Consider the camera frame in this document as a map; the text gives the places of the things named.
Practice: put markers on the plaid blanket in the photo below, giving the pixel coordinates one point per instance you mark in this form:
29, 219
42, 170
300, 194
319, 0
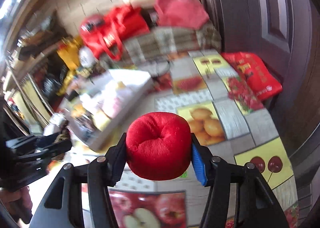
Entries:
166, 40

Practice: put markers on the white helmet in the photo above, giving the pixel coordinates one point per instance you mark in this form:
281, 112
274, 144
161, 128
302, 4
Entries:
86, 57

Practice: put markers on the dull red fabric bag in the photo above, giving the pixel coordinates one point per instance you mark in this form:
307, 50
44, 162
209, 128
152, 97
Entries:
181, 13

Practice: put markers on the metal storage shelf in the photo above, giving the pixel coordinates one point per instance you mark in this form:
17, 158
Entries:
34, 56

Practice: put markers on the red helmet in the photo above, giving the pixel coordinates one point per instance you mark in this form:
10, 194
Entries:
89, 27

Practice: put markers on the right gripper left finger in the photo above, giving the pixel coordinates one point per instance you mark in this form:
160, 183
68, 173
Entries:
116, 160

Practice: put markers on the bright red tote bag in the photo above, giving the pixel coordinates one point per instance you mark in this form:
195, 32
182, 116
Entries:
121, 23

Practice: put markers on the dark wooden door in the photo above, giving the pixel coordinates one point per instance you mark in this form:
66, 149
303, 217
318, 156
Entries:
285, 35

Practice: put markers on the yellow plastic bag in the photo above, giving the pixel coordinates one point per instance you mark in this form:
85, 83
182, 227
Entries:
68, 51

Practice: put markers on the red plush apple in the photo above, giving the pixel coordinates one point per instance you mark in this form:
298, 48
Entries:
158, 146

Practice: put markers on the black plastic bag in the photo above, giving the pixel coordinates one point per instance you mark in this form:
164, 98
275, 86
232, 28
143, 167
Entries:
51, 85

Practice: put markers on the fruit pattern tablecloth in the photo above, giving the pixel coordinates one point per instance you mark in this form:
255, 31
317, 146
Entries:
224, 115

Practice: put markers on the person's left hand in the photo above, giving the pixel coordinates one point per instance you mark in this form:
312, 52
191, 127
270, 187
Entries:
8, 198

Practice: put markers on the white shallow cardboard box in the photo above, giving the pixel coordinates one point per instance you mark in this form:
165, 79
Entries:
103, 102

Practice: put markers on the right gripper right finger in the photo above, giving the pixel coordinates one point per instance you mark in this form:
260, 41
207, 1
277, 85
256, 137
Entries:
201, 159

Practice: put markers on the red gift bag by door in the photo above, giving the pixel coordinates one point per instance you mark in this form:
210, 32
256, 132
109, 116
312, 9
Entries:
253, 70

